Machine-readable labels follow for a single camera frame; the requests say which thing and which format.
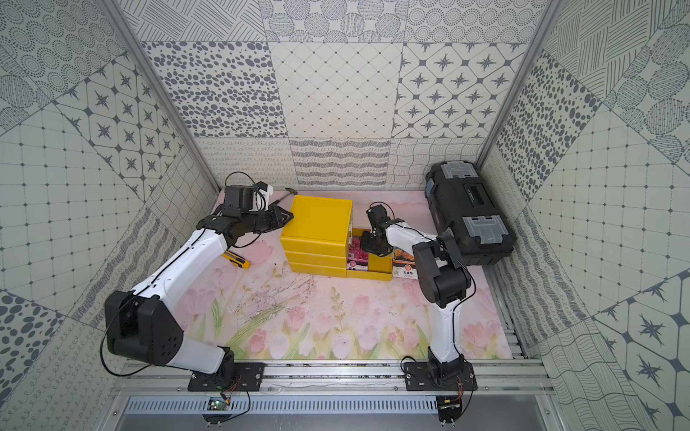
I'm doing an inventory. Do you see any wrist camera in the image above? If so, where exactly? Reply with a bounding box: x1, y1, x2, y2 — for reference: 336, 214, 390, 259
223, 181, 274, 211
366, 204, 393, 233

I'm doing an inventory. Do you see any magenta flower seed bag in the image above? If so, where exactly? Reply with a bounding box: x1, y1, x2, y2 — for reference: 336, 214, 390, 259
347, 236, 369, 271

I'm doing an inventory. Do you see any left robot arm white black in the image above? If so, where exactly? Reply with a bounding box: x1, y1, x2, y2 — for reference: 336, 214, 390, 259
102, 205, 294, 377

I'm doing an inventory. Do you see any black plastic toolbox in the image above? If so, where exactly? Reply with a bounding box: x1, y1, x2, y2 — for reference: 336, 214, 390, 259
424, 161, 516, 266

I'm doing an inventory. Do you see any white slotted cable duct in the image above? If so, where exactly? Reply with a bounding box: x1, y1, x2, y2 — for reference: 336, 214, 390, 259
125, 395, 437, 415

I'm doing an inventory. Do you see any yellow plastic drawer cabinet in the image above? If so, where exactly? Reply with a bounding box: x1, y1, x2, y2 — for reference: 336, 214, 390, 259
280, 196, 353, 278

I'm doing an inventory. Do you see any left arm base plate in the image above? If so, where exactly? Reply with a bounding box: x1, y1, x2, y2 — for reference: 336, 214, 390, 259
187, 362, 266, 393

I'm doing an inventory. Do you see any aluminium frame rail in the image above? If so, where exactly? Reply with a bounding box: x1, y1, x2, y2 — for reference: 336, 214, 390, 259
111, 359, 555, 396

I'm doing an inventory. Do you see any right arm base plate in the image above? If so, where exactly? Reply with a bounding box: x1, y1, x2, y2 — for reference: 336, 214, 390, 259
402, 361, 478, 391

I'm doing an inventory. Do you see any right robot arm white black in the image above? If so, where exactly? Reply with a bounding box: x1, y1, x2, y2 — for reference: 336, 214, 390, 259
360, 219, 474, 379

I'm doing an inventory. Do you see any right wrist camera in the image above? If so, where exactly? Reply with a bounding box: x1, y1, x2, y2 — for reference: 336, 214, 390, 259
366, 204, 393, 233

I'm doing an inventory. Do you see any yellow black utility knife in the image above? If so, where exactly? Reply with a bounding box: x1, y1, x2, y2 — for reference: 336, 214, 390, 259
222, 250, 251, 269

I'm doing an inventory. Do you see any hammer with black handle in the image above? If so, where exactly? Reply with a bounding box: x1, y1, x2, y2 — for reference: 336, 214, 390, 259
270, 188, 298, 207

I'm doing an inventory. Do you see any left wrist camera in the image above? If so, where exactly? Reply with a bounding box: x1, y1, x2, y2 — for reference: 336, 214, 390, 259
223, 181, 274, 211

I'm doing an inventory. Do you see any dark orange fruit seed bag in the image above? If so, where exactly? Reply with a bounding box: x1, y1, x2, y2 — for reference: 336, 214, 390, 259
392, 248, 418, 279

